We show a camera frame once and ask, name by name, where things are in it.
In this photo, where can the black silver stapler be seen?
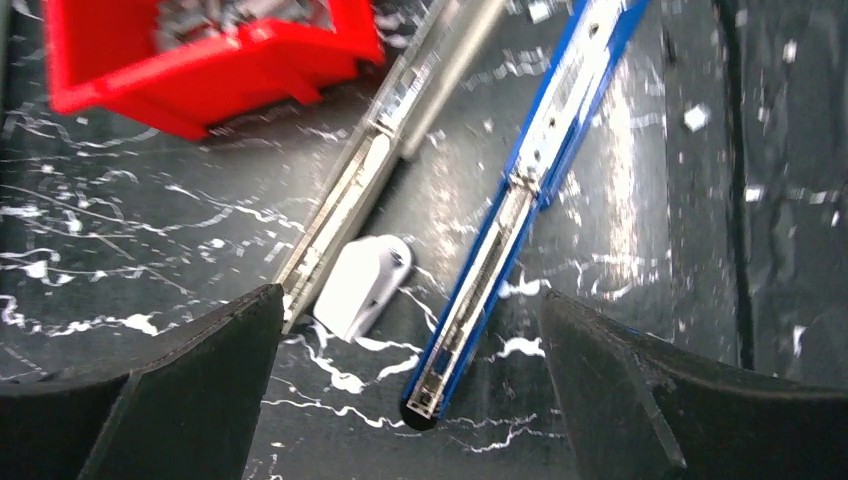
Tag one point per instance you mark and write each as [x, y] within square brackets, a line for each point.
[410, 98]

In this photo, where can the pile of staple strips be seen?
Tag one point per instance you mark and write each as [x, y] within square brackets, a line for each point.
[183, 22]

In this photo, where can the blue stapler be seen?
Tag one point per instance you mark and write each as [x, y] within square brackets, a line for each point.
[584, 62]

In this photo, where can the red plastic bin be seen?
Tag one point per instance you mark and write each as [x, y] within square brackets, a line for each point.
[103, 54]

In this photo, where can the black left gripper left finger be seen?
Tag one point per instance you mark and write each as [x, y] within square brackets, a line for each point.
[183, 406]

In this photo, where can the loose staple strip on mat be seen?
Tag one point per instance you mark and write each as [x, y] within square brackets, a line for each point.
[696, 117]

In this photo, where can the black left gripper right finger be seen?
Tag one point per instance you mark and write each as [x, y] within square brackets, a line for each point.
[638, 407]

